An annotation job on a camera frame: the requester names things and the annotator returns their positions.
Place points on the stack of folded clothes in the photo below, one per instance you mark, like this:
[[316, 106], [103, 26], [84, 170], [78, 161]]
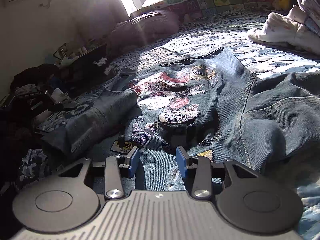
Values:
[[307, 13]]

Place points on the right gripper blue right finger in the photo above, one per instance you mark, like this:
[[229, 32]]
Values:
[[196, 174]]

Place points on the black folded clothes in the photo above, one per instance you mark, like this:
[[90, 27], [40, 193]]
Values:
[[84, 74]]

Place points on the cluttered bedside shelf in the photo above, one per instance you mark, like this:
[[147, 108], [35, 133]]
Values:
[[91, 53]]

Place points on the white baby garment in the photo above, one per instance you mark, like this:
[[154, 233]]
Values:
[[279, 29]]

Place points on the blue white patterned quilt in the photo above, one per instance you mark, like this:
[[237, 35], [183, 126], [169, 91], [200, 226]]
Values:
[[198, 39]]

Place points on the white rolled quilted cloth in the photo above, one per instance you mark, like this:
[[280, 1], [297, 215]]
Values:
[[53, 102]]

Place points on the pink pillow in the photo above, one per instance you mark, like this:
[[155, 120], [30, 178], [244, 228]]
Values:
[[142, 30]]

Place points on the blue denim jacket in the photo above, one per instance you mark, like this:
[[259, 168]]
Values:
[[212, 106]]

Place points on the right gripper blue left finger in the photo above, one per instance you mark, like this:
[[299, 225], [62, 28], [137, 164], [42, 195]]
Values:
[[117, 167]]

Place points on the colourful alphabet foam mat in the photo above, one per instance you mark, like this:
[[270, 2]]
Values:
[[199, 8]]

